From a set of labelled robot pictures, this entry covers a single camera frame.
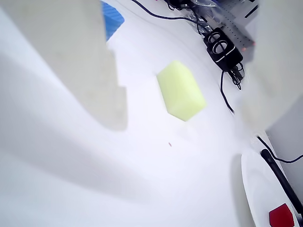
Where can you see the grey perforated metal rack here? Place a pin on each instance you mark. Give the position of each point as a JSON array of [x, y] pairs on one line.
[[236, 30]]

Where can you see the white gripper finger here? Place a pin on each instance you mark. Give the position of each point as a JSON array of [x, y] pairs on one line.
[[277, 71], [59, 52]]

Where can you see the black rod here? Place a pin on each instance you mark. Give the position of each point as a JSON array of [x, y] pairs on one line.
[[281, 179]]

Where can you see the blue ribbed cylinder block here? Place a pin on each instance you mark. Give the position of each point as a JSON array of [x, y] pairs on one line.
[[112, 20]]

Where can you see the white box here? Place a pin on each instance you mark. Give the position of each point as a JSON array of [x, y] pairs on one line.
[[242, 9]]

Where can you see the red textured cube block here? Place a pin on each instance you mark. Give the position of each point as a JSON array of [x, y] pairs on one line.
[[281, 216]]

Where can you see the pale yellow foam block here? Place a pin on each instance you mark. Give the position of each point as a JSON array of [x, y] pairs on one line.
[[181, 91]]

